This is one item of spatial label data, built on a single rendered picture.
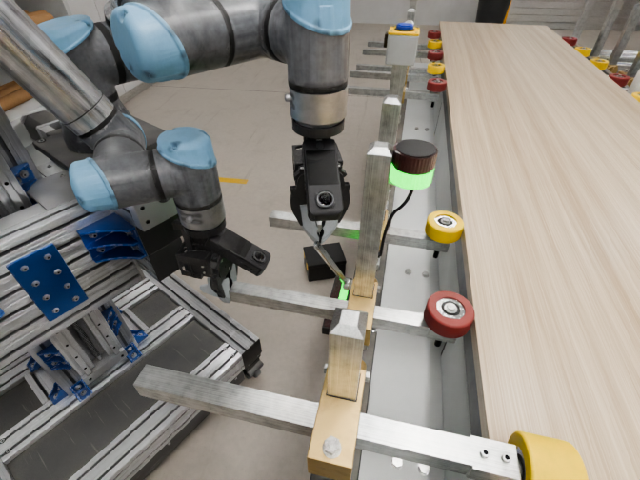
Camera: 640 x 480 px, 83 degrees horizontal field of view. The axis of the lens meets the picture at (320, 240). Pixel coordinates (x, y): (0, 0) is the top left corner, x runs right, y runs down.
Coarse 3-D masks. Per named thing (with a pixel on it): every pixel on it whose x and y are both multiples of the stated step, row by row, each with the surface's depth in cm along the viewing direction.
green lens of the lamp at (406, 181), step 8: (392, 168) 51; (392, 176) 51; (400, 176) 50; (408, 176) 49; (416, 176) 49; (424, 176) 49; (400, 184) 51; (408, 184) 50; (416, 184) 50; (424, 184) 50
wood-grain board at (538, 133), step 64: (448, 64) 176; (512, 64) 176; (576, 64) 176; (512, 128) 120; (576, 128) 120; (512, 192) 90; (576, 192) 90; (512, 256) 73; (576, 256) 73; (512, 320) 61; (576, 320) 61; (512, 384) 52; (576, 384) 52; (576, 448) 46
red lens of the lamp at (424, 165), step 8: (432, 144) 51; (392, 152) 51; (392, 160) 50; (400, 160) 49; (408, 160) 48; (416, 160) 47; (424, 160) 47; (432, 160) 48; (400, 168) 49; (408, 168) 48; (416, 168) 48; (424, 168) 48; (432, 168) 49
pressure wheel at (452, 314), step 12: (432, 300) 63; (444, 300) 64; (456, 300) 64; (468, 300) 63; (432, 312) 61; (444, 312) 62; (456, 312) 62; (468, 312) 61; (432, 324) 62; (444, 324) 60; (456, 324) 59; (468, 324) 60; (444, 336) 61; (456, 336) 61
